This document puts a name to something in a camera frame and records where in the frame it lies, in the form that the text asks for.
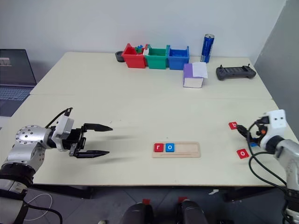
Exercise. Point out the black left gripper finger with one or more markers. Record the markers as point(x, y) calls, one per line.
point(99, 127)
point(93, 154)

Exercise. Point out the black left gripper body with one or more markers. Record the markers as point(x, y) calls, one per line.
point(75, 140)

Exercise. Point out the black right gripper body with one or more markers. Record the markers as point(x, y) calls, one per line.
point(257, 135)

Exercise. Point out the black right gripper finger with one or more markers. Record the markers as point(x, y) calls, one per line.
point(246, 136)
point(242, 128)

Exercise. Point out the red letter block b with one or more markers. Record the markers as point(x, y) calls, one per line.
point(232, 126)

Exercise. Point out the blue letter block t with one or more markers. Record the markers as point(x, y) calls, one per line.
point(252, 144)

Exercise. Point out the red letter block o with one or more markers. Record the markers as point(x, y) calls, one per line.
point(243, 153)

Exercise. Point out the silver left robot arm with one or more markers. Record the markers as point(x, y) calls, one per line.
point(25, 137)

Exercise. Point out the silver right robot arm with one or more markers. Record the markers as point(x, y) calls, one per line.
point(288, 154)

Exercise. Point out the wooden letter tray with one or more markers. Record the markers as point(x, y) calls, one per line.
point(187, 149)

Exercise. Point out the red letter block r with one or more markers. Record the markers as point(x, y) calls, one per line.
point(159, 147)

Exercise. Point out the blue letter block o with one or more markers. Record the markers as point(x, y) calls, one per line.
point(170, 147)

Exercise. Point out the dark grey handheld controller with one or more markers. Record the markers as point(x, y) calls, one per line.
point(234, 72)

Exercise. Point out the white paper scrap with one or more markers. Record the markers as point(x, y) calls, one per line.
point(213, 192)

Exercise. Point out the red tape piece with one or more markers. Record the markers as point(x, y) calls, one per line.
point(146, 201)
point(182, 199)

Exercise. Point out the black round dish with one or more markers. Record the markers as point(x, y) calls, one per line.
point(119, 57)

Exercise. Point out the purple and white box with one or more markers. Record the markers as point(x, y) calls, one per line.
point(189, 77)

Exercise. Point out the dark rounded shape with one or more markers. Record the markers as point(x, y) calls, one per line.
point(192, 213)
point(137, 214)

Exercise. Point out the red plastic bin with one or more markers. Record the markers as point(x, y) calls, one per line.
point(134, 61)

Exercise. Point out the green toy brick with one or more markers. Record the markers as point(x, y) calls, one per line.
point(138, 50)

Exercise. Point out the blue drink can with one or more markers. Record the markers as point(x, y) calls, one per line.
point(207, 49)

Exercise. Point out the green plastic bin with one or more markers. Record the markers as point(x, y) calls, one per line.
point(156, 61)

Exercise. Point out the white toy brick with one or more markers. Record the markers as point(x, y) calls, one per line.
point(145, 51)

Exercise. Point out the blue toy brick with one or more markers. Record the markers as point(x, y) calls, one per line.
point(140, 46)

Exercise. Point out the blue plastic bin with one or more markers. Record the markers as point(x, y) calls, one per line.
point(178, 61)

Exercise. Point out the dark grey laptop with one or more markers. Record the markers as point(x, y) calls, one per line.
point(14, 70)

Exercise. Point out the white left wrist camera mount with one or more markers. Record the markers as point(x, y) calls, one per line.
point(64, 127)

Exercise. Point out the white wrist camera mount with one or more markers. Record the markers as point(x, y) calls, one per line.
point(64, 127)
point(276, 121)

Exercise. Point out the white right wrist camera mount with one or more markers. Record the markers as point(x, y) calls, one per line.
point(276, 121)

